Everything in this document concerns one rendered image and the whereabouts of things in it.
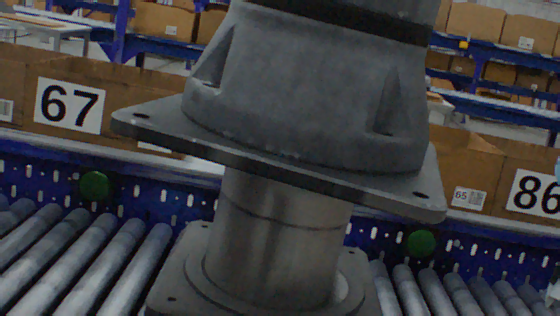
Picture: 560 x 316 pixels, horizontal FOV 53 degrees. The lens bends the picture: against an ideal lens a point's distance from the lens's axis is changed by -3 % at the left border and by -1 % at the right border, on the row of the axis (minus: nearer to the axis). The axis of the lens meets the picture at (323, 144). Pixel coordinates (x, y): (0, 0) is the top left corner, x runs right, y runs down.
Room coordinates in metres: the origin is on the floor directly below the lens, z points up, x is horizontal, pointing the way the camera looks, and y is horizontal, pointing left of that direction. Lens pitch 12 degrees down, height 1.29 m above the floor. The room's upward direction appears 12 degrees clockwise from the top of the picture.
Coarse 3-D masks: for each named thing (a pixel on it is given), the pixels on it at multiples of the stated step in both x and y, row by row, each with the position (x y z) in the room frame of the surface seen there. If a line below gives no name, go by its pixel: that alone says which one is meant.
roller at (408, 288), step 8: (400, 264) 1.31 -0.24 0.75; (392, 272) 1.30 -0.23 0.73; (400, 272) 1.27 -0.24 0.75; (408, 272) 1.27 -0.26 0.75; (400, 280) 1.24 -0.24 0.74; (408, 280) 1.22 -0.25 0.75; (400, 288) 1.21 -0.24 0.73; (408, 288) 1.19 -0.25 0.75; (416, 288) 1.19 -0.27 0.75; (400, 296) 1.19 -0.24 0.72; (408, 296) 1.15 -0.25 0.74; (416, 296) 1.15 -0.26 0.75; (408, 304) 1.13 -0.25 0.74; (416, 304) 1.11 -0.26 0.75; (424, 304) 1.12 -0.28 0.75; (408, 312) 1.10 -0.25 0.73; (416, 312) 1.08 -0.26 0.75; (424, 312) 1.08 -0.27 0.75
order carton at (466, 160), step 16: (432, 128) 1.68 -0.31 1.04; (448, 128) 1.68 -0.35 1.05; (448, 144) 1.39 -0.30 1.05; (464, 144) 1.69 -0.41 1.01; (480, 144) 1.58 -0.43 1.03; (448, 160) 1.39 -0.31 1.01; (464, 160) 1.39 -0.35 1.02; (480, 160) 1.39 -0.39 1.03; (496, 160) 1.40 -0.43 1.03; (448, 176) 1.39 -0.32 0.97; (464, 176) 1.39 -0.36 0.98; (480, 176) 1.40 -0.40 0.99; (496, 176) 1.40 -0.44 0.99; (448, 192) 1.39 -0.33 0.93; (448, 208) 1.39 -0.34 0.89; (464, 208) 1.40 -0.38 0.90
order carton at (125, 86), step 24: (48, 72) 1.30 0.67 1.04; (72, 72) 1.58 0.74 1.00; (96, 72) 1.59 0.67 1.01; (120, 72) 1.59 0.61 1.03; (144, 72) 1.60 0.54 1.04; (120, 96) 1.31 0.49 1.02; (144, 96) 1.32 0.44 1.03; (24, 120) 1.30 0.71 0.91; (96, 144) 1.31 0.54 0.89; (120, 144) 1.32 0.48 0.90
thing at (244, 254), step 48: (192, 144) 0.34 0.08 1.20; (240, 144) 0.35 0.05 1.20; (432, 144) 0.52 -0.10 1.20; (240, 192) 0.40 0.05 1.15; (288, 192) 0.39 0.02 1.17; (336, 192) 0.33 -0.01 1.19; (384, 192) 0.32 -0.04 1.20; (432, 192) 0.35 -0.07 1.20; (240, 240) 0.39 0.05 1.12; (288, 240) 0.39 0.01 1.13; (336, 240) 0.41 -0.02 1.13; (240, 288) 0.39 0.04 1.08; (288, 288) 0.39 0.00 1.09
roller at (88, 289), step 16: (128, 224) 1.21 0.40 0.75; (112, 240) 1.13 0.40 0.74; (128, 240) 1.14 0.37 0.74; (112, 256) 1.04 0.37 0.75; (128, 256) 1.11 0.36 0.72; (96, 272) 0.97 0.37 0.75; (112, 272) 1.01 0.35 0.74; (80, 288) 0.90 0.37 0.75; (96, 288) 0.92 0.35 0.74; (64, 304) 0.84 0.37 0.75; (80, 304) 0.86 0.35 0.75; (96, 304) 0.92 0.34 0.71
